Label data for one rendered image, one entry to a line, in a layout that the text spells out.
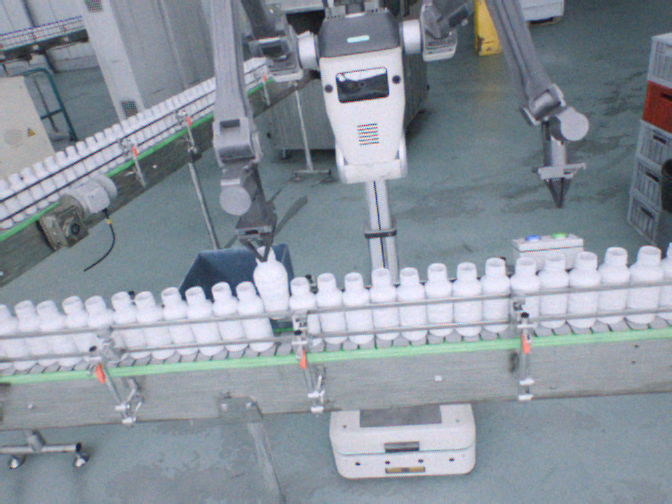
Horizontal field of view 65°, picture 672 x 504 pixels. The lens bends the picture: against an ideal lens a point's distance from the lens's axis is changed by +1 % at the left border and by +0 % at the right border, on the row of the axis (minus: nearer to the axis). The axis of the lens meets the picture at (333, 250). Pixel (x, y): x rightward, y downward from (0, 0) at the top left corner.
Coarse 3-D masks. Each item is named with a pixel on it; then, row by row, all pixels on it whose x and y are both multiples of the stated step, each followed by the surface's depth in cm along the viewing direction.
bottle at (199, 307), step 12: (192, 288) 118; (192, 300) 116; (204, 300) 118; (192, 312) 117; (204, 312) 117; (192, 324) 118; (204, 324) 118; (216, 324) 120; (204, 336) 119; (216, 336) 121; (204, 348) 121; (216, 348) 122
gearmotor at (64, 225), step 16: (96, 176) 235; (80, 192) 223; (96, 192) 223; (112, 192) 235; (64, 208) 218; (80, 208) 221; (96, 208) 224; (48, 224) 214; (64, 224) 216; (80, 224) 221; (48, 240) 221; (64, 240) 217; (80, 240) 223
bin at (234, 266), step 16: (208, 256) 179; (224, 256) 179; (240, 256) 179; (288, 256) 175; (192, 272) 171; (208, 272) 183; (224, 272) 182; (240, 272) 182; (288, 272) 173; (208, 288) 184; (256, 288) 185; (288, 288) 171
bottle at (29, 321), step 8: (24, 304) 124; (32, 304) 123; (16, 312) 122; (24, 312) 122; (32, 312) 123; (24, 320) 123; (32, 320) 123; (40, 320) 124; (24, 328) 122; (32, 328) 123; (32, 344) 125; (40, 344) 125; (48, 344) 126; (32, 352) 127; (40, 352) 126; (48, 352) 127; (40, 360) 127; (48, 360) 128; (56, 360) 129
